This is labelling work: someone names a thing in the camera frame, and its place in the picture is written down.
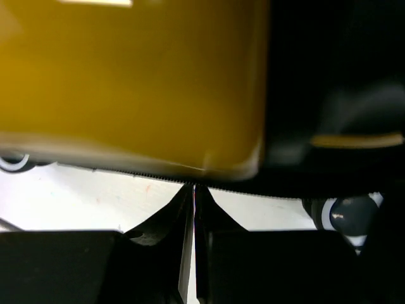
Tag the yellow hard-shell suitcase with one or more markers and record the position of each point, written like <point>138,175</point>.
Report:
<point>275,98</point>

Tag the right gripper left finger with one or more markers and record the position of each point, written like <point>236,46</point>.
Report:
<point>148,264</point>

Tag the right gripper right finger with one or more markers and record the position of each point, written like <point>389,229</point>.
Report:
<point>234,265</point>

